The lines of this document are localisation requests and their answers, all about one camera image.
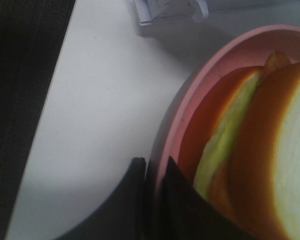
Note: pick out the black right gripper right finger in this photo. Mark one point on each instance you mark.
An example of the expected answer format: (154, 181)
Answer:
(174, 211)

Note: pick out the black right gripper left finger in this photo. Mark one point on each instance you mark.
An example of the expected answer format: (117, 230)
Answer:
(120, 217)

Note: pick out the white bread sandwich with lettuce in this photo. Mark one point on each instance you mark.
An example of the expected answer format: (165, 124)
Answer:
(241, 148)

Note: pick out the pink round plate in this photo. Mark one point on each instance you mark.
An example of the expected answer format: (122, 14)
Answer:
(250, 48)

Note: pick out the white microwave door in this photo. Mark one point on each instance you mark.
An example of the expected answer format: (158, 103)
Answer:
(152, 12)

